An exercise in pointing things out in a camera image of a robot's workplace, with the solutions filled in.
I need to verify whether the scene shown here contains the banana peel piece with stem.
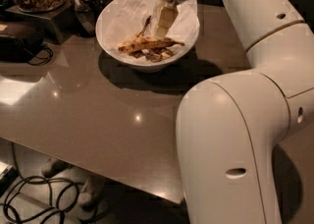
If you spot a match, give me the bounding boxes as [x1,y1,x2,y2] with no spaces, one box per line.
[135,16,151,38]

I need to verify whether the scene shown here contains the light shoe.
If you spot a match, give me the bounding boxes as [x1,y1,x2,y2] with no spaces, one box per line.
[78,176,105,208]
[41,158,71,178]

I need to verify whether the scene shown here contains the right light shoe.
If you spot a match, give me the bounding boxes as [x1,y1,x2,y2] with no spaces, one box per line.
[78,176,105,208]

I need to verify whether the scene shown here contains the black cable on table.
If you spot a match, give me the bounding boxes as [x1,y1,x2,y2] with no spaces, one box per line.
[27,44,54,67]

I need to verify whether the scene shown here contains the black device on table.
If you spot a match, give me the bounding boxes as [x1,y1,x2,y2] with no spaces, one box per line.
[0,21,43,63]

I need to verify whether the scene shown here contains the dark stand under jar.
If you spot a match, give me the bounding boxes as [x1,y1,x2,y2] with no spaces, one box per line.
[5,0,76,45]

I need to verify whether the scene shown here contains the black scoop with handle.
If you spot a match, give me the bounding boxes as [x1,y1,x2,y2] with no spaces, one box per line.
[74,0,95,36]

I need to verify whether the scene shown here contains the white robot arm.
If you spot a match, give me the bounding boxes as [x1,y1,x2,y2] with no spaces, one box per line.
[176,0,314,224]

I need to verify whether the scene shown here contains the left light shoe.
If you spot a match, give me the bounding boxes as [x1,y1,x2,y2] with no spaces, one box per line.
[41,158,71,178]

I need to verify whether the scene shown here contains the brown spotted banana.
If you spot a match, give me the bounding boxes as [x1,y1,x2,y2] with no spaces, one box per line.
[118,36,184,54]

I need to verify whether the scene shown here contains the white bowl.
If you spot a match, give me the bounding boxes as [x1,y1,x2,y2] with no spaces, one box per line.
[94,0,201,74]

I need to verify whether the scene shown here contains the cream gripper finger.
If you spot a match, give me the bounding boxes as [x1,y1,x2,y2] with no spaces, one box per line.
[151,0,163,34]
[155,3,179,37]

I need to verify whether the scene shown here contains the dark banana peel scraps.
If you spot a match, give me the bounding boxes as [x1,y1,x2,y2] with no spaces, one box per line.
[130,48,174,63]

